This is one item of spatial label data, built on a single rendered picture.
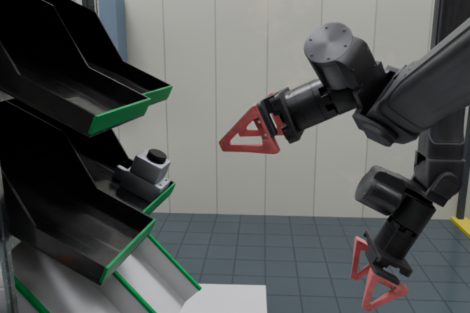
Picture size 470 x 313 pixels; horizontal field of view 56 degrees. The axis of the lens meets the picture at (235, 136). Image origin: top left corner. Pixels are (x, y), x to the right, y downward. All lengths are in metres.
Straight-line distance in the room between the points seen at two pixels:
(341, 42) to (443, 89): 0.14
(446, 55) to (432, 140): 0.40
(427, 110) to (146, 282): 0.53
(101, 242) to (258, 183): 3.12
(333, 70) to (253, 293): 0.69
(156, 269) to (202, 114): 2.78
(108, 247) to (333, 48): 0.35
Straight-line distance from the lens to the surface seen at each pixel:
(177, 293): 0.82
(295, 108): 0.58
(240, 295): 1.08
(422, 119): 0.49
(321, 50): 0.52
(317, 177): 3.65
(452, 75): 0.39
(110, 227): 0.59
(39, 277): 0.65
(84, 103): 0.52
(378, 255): 0.79
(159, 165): 0.67
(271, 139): 0.55
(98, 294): 0.68
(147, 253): 0.81
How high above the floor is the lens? 1.44
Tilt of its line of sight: 13 degrees down
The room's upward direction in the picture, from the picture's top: straight up
